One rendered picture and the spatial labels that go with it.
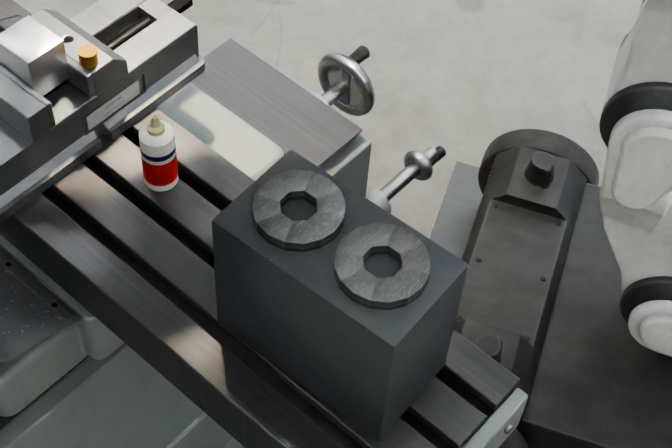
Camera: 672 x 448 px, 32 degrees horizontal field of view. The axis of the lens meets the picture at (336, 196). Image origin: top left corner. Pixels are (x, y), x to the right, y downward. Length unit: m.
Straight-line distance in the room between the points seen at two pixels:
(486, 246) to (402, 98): 1.04
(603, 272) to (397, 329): 0.81
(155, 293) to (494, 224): 0.68
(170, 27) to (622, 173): 0.57
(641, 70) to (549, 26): 1.67
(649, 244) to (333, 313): 0.61
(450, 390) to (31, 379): 0.50
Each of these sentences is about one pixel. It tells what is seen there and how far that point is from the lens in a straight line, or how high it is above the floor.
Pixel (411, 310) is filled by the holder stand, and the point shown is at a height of 1.12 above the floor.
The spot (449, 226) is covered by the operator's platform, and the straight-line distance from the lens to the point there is 2.03.
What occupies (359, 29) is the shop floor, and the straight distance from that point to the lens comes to 2.92.
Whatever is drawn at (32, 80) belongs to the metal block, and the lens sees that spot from 1.35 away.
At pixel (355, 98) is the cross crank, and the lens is 1.90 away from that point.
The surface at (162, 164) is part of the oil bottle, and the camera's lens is 1.34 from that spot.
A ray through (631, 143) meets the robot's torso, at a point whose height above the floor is 1.03.
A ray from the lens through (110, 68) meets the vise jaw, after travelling 1.38.
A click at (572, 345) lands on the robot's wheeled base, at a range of 1.73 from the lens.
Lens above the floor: 2.01
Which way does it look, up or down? 52 degrees down
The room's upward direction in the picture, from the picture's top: 5 degrees clockwise
